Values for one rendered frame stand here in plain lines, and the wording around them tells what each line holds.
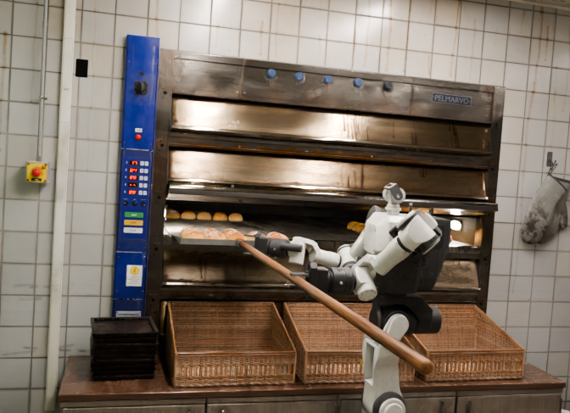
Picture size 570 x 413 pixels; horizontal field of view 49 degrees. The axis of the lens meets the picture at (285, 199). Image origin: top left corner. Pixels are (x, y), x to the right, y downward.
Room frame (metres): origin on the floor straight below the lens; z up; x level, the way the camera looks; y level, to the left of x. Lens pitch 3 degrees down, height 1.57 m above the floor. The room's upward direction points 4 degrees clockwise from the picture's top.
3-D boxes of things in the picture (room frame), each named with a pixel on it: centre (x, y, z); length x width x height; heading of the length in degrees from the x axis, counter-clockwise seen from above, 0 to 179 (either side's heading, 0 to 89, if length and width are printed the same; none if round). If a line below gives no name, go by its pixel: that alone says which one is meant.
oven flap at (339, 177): (3.36, -0.27, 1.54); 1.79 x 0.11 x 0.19; 105
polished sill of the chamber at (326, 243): (3.38, -0.27, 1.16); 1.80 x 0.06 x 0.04; 105
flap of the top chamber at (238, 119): (3.36, -0.27, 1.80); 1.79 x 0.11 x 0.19; 105
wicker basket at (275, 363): (2.95, 0.23, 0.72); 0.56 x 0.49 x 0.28; 106
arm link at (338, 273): (2.07, -0.15, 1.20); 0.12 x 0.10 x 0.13; 106
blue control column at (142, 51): (3.99, 0.98, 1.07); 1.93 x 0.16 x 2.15; 15
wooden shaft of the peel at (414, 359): (2.02, -0.06, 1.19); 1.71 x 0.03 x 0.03; 16
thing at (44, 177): (2.94, 1.17, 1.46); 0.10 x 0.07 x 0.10; 105
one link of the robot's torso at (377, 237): (2.52, -0.50, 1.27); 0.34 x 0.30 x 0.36; 6
